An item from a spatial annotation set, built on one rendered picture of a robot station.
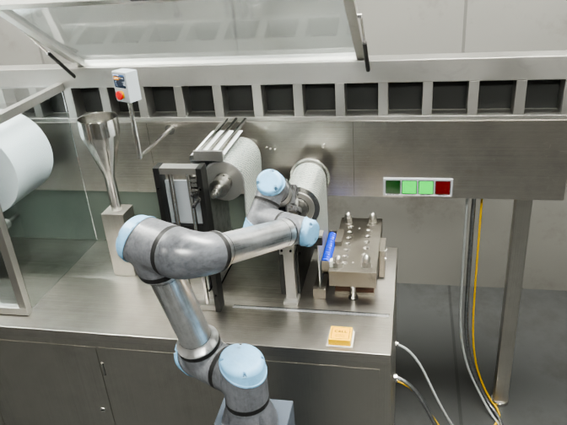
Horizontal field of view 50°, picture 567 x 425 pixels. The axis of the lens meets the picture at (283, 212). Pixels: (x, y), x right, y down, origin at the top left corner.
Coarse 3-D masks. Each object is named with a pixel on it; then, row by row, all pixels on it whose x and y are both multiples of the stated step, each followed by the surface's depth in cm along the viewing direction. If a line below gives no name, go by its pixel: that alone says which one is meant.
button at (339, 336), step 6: (330, 330) 194; (336, 330) 193; (342, 330) 193; (348, 330) 193; (330, 336) 190; (336, 336) 190; (342, 336) 190; (348, 336) 190; (330, 342) 190; (336, 342) 189; (342, 342) 189; (348, 342) 188
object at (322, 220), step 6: (324, 198) 217; (324, 204) 218; (324, 210) 218; (318, 216) 204; (324, 216) 218; (318, 222) 205; (324, 222) 219; (324, 228) 219; (324, 234) 220; (324, 240) 220; (318, 246) 206; (324, 246) 220; (318, 252) 207; (318, 258) 208; (318, 264) 210
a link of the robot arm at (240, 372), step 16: (224, 352) 154; (240, 352) 155; (256, 352) 155; (224, 368) 150; (240, 368) 150; (256, 368) 151; (224, 384) 152; (240, 384) 150; (256, 384) 151; (240, 400) 152; (256, 400) 153
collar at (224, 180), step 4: (216, 176) 200; (220, 176) 199; (224, 176) 199; (228, 176) 201; (212, 180) 198; (216, 180) 196; (220, 180) 196; (224, 180) 197; (228, 180) 199; (212, 184) 197; (216, 184) 197; (220, 184) 197; (224, 184) 196; (228, 184) 198; (212, 188) 198; (224, 188) 197; (228, 188) 198; (224, 192) 198; (220, 196) 199
